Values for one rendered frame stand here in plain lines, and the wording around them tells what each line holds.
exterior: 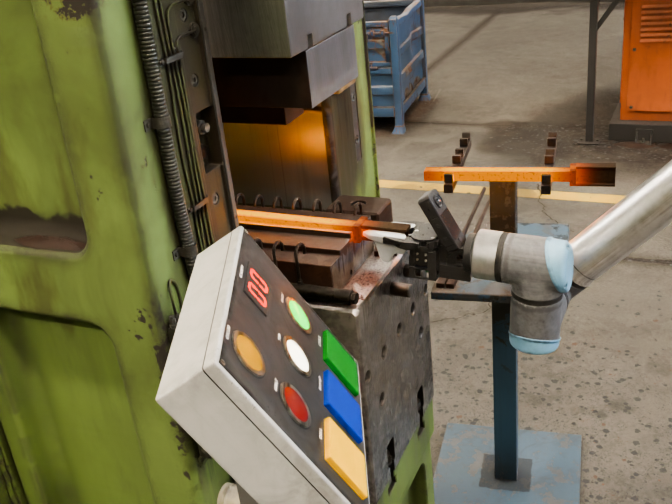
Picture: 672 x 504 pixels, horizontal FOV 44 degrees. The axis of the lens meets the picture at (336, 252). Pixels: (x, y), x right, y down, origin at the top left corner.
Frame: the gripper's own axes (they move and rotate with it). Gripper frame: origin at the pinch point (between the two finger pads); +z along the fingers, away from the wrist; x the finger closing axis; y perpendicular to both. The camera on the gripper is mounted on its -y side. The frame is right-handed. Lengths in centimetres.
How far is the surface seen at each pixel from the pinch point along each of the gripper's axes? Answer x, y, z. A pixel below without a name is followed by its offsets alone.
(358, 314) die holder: -15.4, 9.3, -3.3
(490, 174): 37.5, 2.1, -13.3
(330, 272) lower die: -12.4, 3.5, 3.1
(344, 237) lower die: -2.7, 1.2, 4.4
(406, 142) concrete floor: 324, 104, 109
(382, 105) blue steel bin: 341, 88, 131
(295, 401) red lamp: -64, -10, -17
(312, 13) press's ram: -8.7, -41.2, 5.0
